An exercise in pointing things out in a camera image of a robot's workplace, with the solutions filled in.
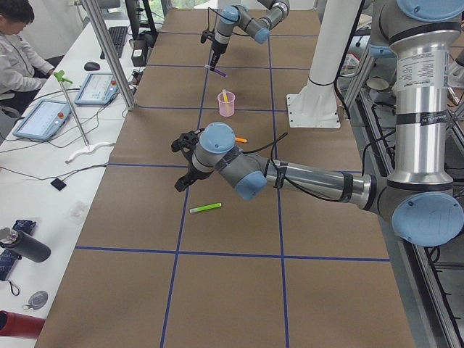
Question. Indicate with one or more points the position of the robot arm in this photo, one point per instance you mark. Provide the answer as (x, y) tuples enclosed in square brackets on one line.
[(416, 198), (238, 16)]

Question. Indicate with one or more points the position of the black computer mouse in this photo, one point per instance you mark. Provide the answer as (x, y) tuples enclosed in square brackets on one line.
[(91, 66)]

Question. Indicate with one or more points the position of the small black box device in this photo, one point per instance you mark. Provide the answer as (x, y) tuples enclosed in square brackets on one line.
[(58, 184)]

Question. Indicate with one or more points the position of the black keyboard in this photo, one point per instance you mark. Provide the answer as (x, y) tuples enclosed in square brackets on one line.
[(118, 34)]

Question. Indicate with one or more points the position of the blue teach pendant far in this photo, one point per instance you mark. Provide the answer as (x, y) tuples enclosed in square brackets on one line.
[(98, 89)]

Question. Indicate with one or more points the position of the red bottle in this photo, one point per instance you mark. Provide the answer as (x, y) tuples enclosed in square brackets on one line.
[(20, 326)]

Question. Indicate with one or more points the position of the aluminium frame post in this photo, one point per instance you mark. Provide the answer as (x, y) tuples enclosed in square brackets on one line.
[(103, 37)]

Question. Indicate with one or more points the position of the purple highlighter pen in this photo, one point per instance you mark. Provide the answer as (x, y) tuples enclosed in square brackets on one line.
[(216, 71)]

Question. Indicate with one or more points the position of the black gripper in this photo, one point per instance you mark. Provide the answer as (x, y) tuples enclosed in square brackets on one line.
[(194, 173), (218, 48)]

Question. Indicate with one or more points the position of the blue teach pendant near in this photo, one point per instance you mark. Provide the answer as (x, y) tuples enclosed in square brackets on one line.
[(44, 120)]

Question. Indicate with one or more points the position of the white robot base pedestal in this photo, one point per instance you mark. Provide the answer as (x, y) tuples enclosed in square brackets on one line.
[(315, 106)]

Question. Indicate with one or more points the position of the green handled reacher grabber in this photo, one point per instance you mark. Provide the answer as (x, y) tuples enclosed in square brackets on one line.
[(88, 148)]

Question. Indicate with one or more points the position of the black cardboard box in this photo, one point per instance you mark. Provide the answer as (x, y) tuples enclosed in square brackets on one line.
[(141, 47)]

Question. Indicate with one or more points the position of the blue teach pendant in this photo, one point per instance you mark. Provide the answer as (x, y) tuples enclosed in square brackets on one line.
[(44, 120), (98, 89)]

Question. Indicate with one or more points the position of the pink mesh pen holder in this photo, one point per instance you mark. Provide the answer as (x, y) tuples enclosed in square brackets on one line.
[(231, 103)]

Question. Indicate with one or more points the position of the brown paper table mat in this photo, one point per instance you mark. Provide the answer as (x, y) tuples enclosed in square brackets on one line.
[(281, 270)]

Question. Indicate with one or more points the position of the black water bottle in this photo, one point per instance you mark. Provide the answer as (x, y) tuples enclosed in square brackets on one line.
[(24, 245)]

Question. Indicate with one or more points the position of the green highlighter pen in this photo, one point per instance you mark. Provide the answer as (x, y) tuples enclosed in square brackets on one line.
[(205, 208)]

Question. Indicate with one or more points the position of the seated person white shirt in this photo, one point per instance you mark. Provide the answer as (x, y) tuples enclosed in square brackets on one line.
[(23, 70)]

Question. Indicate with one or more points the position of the yellow highlighter pen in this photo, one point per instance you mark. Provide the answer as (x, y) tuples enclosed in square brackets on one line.
[(225, 100)]

